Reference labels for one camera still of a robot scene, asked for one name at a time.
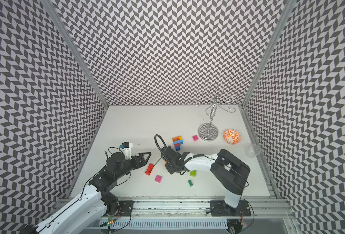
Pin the red stacked lego brick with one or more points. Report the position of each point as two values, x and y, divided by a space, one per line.
149 169

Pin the clear glass cup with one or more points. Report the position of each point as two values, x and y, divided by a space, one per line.
252 150

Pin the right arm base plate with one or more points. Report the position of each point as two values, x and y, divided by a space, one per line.
220 208

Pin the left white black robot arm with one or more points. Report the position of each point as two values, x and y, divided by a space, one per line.
93 201

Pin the orange patterned small plate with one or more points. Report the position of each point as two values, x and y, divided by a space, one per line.
232 136

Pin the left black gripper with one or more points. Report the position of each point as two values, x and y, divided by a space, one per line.
143 163

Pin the aluminium front rail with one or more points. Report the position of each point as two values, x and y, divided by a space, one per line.
261 207

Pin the silver metal jewelry stand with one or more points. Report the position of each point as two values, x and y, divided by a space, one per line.
215 99

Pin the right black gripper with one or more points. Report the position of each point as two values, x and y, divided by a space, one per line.
169 168

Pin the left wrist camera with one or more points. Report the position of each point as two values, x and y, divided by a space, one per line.
126 149

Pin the white ribbed cable duct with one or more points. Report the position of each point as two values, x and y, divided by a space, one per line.
164 224

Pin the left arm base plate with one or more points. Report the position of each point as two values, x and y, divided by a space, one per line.
120 208

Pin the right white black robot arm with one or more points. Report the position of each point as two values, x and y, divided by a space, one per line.
229 170

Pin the light blue lego plate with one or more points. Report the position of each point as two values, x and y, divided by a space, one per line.
178 142

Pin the pink lego brick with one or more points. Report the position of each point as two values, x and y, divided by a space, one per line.
158 179

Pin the lime green lego brick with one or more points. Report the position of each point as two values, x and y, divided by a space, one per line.
193 173

